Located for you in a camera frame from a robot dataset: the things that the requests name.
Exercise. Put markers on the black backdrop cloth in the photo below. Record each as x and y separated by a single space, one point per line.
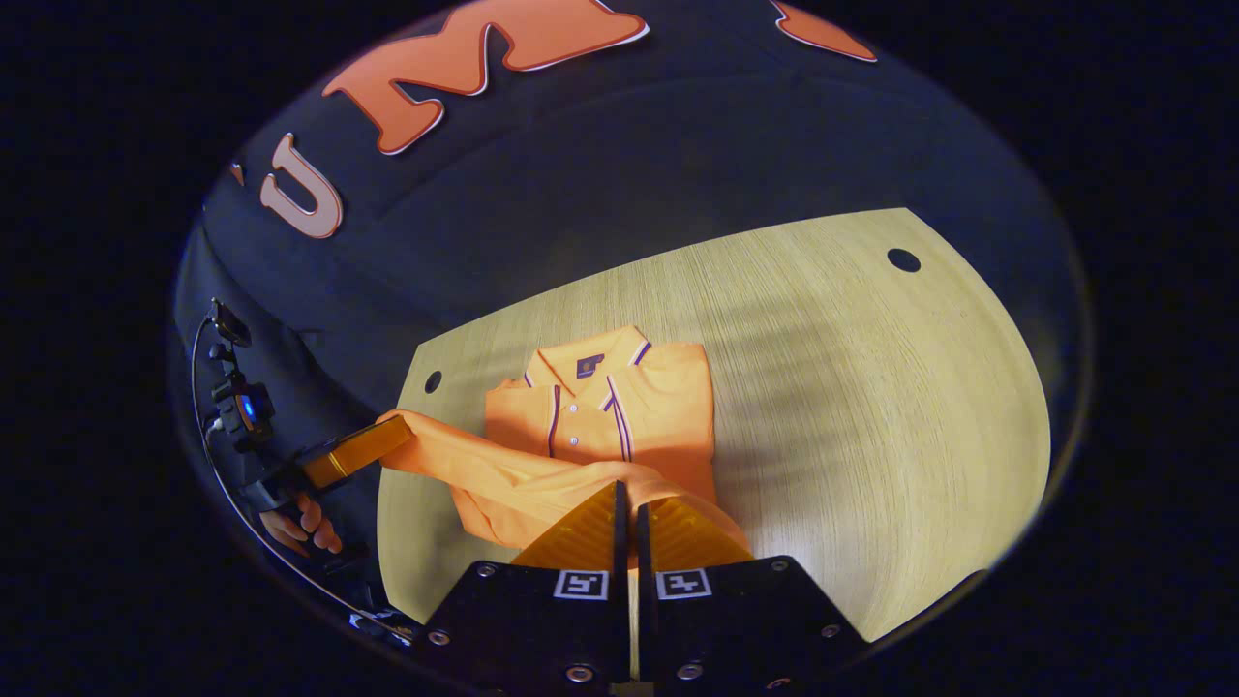
629 174

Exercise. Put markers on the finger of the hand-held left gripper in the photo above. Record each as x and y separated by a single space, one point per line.
358 450

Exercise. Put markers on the small white object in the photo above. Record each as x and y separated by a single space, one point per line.
376 621

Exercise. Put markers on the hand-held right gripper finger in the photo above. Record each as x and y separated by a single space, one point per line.
621 561
644 561

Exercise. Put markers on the orange T-shirt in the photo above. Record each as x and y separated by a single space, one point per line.
619 416

